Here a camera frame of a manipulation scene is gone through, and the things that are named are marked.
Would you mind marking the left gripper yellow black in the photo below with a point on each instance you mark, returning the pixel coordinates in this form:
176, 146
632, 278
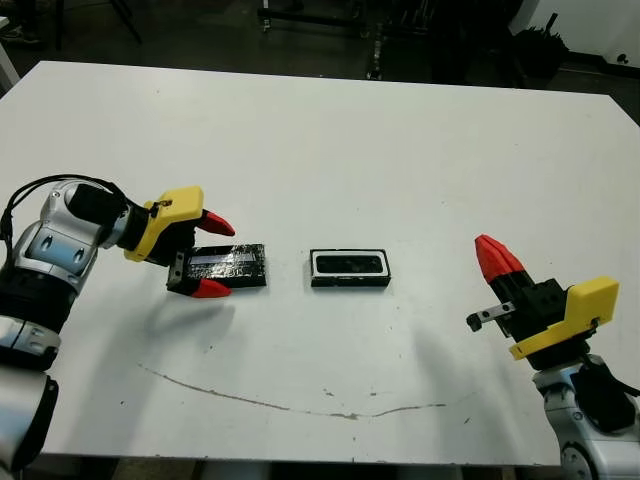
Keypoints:
165, 220

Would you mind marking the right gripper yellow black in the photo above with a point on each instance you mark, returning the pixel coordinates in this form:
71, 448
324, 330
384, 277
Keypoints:
565, 320

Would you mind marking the black foil-topped block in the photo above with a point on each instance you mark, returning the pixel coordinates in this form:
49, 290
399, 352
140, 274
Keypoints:
240, 272

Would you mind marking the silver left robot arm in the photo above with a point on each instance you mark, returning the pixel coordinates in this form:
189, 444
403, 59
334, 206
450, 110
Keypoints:
50, 250

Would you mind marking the black box white lining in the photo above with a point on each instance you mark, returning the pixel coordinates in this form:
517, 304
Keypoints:
350, 282

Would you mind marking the silver black humanoid robot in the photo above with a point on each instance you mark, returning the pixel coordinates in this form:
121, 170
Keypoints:
375, 57

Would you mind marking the black slanted chair leg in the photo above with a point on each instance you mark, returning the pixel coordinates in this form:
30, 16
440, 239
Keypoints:
125, 20

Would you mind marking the black hoist crane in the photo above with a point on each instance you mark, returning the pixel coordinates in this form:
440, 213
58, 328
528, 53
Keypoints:
315, 15

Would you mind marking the shoe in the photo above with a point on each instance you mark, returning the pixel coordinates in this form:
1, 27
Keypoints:
24, 35

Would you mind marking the small black wall object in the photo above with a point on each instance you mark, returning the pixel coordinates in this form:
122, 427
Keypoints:
623, 58

